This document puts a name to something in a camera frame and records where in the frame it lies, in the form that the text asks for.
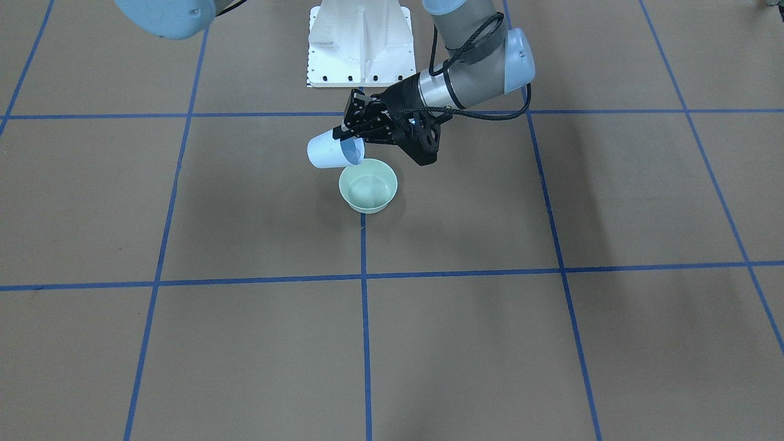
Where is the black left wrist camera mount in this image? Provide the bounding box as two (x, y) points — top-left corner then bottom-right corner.
(392, 112), (441, 167)

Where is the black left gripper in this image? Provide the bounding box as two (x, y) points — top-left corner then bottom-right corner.
(331, 81), (423, 145)

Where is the light green bowl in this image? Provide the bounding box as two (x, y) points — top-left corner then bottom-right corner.
(338, 158), (398, 213)

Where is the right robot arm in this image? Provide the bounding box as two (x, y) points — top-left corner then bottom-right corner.
(115, 1), (218, 41)

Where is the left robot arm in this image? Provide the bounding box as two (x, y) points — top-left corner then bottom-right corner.
(326, 1), (535, 165)

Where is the light blue paper cup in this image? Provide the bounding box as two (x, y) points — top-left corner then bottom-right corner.
(306, 130), (365, 168)

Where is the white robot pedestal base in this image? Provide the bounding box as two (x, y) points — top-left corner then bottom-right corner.
(306, 1), (417, 88)

